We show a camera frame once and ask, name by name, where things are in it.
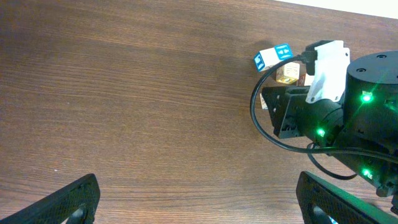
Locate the blue baseball wood block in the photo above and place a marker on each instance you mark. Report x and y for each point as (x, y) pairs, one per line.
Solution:
(263, 103)

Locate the blue top wood block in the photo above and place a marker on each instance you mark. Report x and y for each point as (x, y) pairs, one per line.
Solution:
(283, 51)

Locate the wood block red E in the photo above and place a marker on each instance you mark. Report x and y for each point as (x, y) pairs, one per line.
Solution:
(305, 80)

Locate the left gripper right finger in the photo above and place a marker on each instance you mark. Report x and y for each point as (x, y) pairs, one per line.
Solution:
(323, 202)

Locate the wood block blue side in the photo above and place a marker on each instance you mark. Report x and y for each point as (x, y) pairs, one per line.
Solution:
(265, 59)

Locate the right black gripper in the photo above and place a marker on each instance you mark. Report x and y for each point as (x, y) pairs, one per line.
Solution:
(293, 117)

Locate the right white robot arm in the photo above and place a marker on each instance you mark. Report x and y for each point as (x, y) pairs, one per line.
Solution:
(348, 112)

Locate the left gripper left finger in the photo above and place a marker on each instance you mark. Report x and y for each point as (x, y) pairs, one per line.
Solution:
(75, 203)

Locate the yellow letter K block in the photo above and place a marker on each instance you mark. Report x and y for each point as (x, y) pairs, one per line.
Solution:
(288, 73)

